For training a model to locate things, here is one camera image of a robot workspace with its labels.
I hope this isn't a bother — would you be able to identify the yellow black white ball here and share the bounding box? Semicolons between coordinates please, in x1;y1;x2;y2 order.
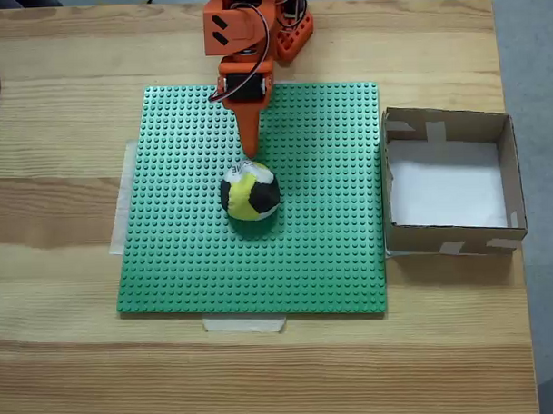
218;158;282;223

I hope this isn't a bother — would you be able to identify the brown cardboard box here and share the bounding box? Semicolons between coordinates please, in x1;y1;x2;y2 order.
380;101;530;261

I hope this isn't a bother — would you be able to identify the green studded baseplate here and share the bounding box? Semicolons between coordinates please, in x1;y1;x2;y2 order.
108;78;390;323

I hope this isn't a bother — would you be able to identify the masking tape strip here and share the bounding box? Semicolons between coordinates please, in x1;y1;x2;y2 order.
202;314;289;336
104;138;143;257

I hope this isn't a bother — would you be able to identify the white paper sheet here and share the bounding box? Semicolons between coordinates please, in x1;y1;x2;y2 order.
386;136;509;232

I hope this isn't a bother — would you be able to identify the gripper servo cable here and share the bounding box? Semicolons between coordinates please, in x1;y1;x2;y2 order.
204;9;273;104

